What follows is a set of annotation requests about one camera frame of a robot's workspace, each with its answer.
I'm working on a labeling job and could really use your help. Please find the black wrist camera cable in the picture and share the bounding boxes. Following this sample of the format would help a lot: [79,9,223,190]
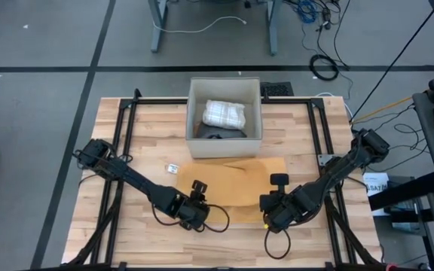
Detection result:
[200,203,232,234]
[263,227,292,261]

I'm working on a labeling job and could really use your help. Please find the white checked towel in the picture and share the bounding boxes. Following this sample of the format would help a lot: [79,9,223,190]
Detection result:
[201,99,247,131]

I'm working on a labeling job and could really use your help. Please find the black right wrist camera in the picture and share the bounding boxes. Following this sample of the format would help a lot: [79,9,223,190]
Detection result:
[269,172,291,195]

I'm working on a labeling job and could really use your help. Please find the thin black pole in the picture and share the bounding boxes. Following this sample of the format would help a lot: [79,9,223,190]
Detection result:
[348,0,434,123]

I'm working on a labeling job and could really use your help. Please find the coiled black cable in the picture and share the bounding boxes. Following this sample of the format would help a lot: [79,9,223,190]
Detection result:
[308,53,341,82]

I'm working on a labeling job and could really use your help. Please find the white paper sheet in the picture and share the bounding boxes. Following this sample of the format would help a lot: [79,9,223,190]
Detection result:
[363,172,390,218]

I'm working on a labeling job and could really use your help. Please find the black aluminium table frame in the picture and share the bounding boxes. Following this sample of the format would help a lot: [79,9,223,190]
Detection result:
[66,88,386,271]

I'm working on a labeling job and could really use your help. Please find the grey towel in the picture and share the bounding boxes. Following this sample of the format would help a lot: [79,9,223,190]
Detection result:
[195,122,248,140]

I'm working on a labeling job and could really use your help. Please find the white floor cable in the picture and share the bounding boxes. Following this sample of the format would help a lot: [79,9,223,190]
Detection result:
[152,15,248,35]

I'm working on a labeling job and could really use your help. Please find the blue cable bundle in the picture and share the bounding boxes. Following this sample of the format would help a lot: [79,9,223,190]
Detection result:
[295,0,318,24]

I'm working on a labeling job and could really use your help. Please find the yellow towel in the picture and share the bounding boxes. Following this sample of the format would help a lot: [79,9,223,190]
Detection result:
[175,157,289,224]

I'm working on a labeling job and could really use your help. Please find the grey desk leg frame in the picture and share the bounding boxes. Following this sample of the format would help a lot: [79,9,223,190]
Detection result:
[147,0,283,57]

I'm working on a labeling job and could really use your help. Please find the grey metal base plate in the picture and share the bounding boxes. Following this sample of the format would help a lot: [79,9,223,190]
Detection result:
[317,153,337,167]

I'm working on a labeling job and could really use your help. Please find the beige fabric box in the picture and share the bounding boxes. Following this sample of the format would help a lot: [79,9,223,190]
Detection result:
[185,77,264,160]

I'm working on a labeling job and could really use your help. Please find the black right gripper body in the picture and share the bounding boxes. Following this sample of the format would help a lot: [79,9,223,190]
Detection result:
[258,189,310,235]

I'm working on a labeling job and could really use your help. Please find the yellow cable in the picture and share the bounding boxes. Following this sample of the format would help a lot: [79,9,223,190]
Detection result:
[350,76,434,123]

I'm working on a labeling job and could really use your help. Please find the black perforated floor panel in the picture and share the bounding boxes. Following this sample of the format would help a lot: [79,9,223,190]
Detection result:
[260,81,295,98]

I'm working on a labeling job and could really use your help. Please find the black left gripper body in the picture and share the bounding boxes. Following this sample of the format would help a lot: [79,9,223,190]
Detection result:
[174,198,211,232]

